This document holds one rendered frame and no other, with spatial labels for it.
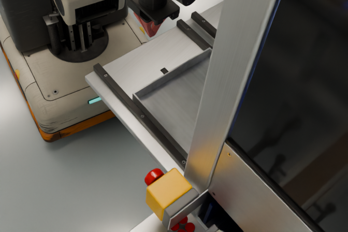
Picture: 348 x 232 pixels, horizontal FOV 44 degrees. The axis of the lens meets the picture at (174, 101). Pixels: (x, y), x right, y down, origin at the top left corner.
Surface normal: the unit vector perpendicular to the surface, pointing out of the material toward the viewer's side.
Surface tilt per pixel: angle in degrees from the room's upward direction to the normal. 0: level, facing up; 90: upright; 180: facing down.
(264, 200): 90
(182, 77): 0
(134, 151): 0
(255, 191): 90
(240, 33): 90
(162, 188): 0
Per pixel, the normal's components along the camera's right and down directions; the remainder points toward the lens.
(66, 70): 0.08, -0.57
